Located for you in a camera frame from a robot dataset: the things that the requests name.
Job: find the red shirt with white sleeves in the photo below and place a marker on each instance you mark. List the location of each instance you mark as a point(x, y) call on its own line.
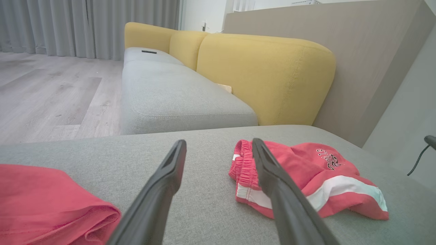
point(41, 204)

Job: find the narrow yellow sofa backrest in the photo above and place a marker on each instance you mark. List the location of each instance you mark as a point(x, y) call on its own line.
point(185, 47)

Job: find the red shorts with white stripe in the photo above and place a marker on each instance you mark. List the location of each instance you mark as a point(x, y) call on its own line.
point(306, 160)

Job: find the short grey sofa seat cushion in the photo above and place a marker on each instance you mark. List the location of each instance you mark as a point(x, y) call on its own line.
point(136, 59)

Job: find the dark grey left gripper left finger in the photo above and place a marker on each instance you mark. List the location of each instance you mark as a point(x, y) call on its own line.
point(153, 204)

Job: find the large grey sofa chaise seat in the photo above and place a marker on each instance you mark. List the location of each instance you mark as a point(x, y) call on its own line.
point(204, 211)

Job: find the wide yellow sofa backrest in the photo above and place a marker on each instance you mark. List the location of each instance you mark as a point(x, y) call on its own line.
point(265, 75)

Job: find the grey curtain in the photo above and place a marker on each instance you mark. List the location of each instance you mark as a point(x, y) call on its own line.
point(68, 27)

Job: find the black remote control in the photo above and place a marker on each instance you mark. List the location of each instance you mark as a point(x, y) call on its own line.
point(149, 51)

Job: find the yellow sofa end backrest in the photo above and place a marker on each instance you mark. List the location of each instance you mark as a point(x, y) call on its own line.
point(146, 35)

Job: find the long grey sofa seat cushion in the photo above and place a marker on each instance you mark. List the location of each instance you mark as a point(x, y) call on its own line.
point(177, 98)

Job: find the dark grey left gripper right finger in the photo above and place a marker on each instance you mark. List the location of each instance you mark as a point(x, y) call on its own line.
point(289, 211)

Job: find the small beige flat piece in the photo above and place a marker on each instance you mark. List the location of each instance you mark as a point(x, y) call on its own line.
point(225, 88)

